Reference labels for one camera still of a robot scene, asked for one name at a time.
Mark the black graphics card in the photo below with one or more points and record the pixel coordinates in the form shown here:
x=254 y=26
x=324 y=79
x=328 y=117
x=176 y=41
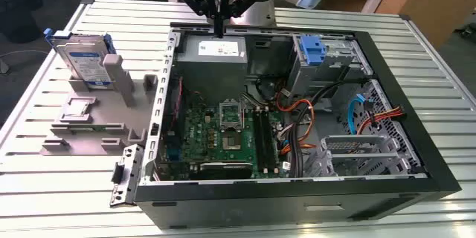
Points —
x=223 y=169

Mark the grey power supply unit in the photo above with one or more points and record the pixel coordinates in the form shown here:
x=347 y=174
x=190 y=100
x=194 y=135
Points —
x=212 y=70

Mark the metal disk bay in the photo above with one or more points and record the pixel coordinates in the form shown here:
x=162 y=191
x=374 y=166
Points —
x=372 y=138

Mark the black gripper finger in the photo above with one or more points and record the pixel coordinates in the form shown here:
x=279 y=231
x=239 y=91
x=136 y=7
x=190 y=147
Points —
x=194 y=1
x=242 y=5

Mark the CPU socket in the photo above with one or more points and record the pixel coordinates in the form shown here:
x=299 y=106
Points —
x=234 y=143

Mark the hard disk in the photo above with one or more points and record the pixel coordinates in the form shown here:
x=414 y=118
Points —
x=87 y=62

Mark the chair base with castors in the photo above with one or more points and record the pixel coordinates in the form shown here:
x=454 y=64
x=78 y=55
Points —
x=470 y=30

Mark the grey parts rack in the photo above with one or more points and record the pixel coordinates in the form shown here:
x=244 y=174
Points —
x=108 y=115

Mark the black open PC case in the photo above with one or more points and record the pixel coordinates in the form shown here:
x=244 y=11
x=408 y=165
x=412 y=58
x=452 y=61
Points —
x=260 y=207

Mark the green motherboard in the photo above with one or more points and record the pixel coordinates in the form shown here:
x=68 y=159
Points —
x=200 y=135

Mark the blue plastic drive latch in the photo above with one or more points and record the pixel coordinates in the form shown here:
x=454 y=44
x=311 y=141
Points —
x=312 y=51

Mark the black RAM slot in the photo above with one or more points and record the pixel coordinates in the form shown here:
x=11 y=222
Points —
x=260 y=143

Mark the metal drive cage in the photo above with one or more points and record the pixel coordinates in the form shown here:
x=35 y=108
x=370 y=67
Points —
x=336 y=59

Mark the hinged metal case bracket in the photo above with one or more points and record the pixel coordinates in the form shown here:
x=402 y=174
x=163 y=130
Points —
x=128 y=182

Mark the silver CPU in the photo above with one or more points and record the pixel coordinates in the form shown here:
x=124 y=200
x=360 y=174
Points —
x=79 y=108

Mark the black office chair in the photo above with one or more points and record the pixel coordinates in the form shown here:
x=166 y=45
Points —
x=22 y=12

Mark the green RAM stick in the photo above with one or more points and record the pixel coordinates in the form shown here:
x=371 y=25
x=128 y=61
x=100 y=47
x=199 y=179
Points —
x=95 y=129

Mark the wooden cabinet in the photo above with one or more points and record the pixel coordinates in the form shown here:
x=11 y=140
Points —
x=439 y=4

